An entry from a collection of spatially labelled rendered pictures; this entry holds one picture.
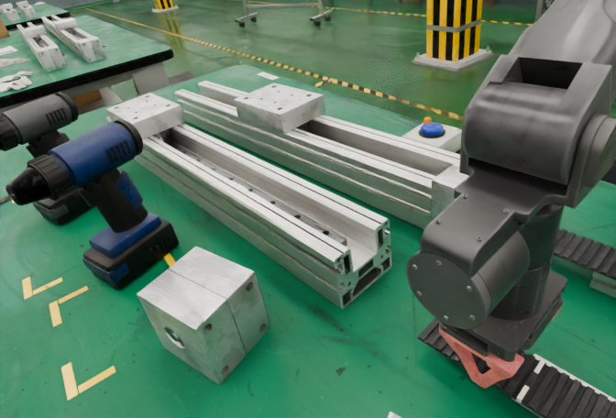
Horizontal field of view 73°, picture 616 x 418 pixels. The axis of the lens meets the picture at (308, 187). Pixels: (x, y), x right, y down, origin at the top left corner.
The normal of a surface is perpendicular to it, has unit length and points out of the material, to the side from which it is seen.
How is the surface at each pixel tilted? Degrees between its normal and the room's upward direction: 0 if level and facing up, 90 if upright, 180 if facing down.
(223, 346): 90
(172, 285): 0
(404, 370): 0
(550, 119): 48
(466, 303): 89
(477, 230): 4
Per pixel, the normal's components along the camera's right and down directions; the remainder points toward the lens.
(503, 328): -0.13, -0.84
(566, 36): -0.49, -0.51
